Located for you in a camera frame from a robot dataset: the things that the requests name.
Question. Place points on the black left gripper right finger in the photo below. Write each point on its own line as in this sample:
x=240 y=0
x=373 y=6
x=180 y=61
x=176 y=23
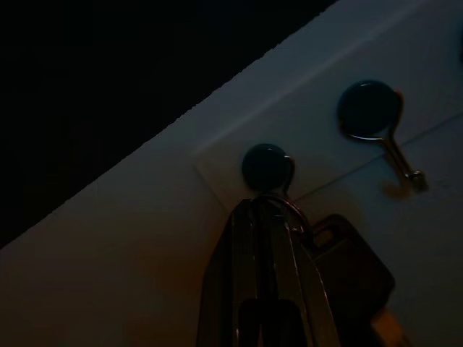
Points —
x=293 y=282

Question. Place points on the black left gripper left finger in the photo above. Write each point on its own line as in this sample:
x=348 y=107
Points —
x=228 y=282

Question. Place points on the key with black head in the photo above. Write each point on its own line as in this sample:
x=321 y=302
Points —
x=354 y=278

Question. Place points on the blue round magnetic hook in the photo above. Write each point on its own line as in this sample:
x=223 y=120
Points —
x=369 y=108
x=266 y=166

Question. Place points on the white magnetic board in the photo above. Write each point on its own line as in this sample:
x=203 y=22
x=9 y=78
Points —
x=144 y=260

